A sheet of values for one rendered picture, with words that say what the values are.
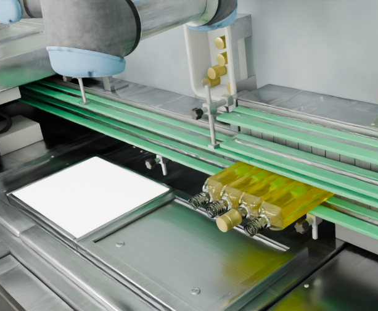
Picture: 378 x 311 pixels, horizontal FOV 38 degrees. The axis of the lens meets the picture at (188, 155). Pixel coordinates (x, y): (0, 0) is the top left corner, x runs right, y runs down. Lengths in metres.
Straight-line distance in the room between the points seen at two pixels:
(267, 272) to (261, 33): 0.62
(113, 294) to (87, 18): 0.64
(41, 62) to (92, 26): 1.22
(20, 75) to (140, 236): 0.84
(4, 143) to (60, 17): 1.37
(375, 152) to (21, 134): 1.44
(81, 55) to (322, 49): 0.69
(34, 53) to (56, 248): 0.82
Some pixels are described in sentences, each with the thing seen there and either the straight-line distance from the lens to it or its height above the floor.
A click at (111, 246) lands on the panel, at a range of 1.40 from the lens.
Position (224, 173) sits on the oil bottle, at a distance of 1.30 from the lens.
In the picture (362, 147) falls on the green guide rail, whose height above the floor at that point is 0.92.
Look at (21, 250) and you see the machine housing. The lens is 1.53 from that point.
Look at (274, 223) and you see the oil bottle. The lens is 1.16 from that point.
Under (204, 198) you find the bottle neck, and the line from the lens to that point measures 1.25.
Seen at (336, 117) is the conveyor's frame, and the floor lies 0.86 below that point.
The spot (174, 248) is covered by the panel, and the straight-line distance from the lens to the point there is 1.34.
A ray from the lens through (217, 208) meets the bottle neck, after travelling 1.21.
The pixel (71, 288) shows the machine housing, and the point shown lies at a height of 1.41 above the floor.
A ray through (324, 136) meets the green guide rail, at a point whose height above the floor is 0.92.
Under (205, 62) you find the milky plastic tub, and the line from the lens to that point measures 1.60.
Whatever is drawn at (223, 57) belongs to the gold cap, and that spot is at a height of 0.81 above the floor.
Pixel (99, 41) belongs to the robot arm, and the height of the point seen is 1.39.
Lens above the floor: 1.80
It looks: 34 degrees down
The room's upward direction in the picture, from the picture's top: 116 degrees counter-clockwise
